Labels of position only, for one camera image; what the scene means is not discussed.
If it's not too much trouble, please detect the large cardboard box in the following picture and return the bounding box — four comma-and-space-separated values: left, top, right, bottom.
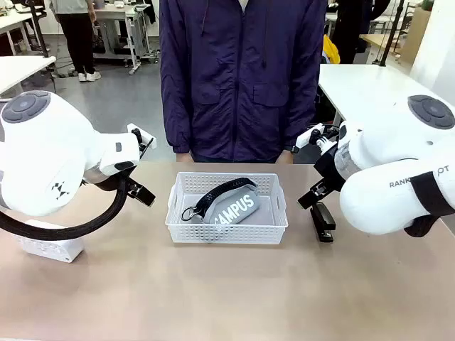
403, 6, 433, 67

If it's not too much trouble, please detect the black pole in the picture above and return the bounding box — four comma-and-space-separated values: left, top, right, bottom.
378, 0, 406, 68

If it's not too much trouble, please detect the person in black clothes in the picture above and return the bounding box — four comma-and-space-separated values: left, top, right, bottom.
332, 0, 390, 65

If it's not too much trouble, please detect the wooden table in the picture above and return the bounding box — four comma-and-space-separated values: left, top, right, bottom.
358, 33, 394, 65

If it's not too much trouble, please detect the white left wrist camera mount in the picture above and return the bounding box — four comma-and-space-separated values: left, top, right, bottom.
126, 123, 158, 160

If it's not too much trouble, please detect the black strap on right arm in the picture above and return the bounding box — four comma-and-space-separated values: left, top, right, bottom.
412, 172, 455, 217

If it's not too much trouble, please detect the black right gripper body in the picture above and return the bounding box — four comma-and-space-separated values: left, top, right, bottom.
313, 144, 348, 191

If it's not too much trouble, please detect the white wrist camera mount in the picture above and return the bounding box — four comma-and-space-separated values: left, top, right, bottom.
295, 122, 341, 152
126, 123, 158, 160

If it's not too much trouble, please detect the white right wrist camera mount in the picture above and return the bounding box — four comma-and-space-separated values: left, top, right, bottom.
295, 122, 341, 152

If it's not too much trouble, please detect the yellow bag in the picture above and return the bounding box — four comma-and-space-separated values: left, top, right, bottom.
322, 34, 341, 65

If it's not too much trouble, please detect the person's left hand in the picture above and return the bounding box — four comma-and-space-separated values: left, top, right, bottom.
276, 148, 295, 165

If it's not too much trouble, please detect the white desk with metal legs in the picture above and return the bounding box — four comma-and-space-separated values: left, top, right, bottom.
92, 2, 152, 76

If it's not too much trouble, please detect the black left arm cable sleeve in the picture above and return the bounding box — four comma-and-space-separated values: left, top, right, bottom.
0, 172, 131, 244

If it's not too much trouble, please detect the black stapler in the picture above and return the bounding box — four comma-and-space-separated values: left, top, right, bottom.
309, 202, 337, 244

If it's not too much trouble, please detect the white perforated plastic basket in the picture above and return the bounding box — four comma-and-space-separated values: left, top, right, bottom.
164, 171, 289, 246

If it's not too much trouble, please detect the grey Campus pencil case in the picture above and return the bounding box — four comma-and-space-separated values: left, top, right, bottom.
181, 177, 263, 227

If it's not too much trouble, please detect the white rectangular box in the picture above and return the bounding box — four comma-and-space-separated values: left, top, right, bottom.
16, 219, 85, 264

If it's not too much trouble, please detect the person in black trousers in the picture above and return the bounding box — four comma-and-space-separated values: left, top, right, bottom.
49, 0, 102, 82

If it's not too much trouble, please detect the person in purple jacket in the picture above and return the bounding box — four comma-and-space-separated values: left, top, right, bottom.
159, 0, 328, 164

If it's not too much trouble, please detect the black right arm cable sleeve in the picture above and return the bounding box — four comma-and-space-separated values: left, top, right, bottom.
403, 212, 442, 238

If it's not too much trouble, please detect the black stand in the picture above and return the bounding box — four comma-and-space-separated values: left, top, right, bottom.
24, 0, 50, 58

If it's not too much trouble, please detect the black arm cable sleeve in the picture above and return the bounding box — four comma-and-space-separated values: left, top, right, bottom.
403, 212, 442, 238
0, 172, 131, 244

